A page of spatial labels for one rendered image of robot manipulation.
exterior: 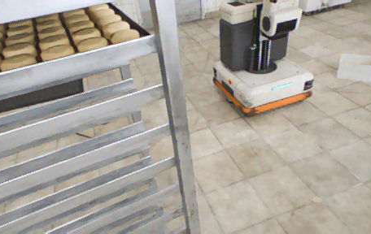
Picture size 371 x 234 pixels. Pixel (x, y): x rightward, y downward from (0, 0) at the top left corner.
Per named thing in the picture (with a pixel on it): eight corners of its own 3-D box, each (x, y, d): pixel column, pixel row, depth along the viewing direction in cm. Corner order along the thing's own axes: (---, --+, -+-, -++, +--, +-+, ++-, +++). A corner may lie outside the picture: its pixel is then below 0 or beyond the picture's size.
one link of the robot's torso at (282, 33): (255, 39, 221) (257, 6, 207) (285, 31, 227) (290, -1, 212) (275, 49, 200) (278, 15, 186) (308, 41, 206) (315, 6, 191)
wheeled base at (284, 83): (211, 84, 275) (210, 60, 261) (268, 68, 288) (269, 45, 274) (246, 119, 222) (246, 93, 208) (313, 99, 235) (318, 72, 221)
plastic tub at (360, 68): (374, 72, 266) (380, 57, 257) (373, 84, 252) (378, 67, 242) (338, 68, 280) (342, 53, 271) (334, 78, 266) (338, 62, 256)
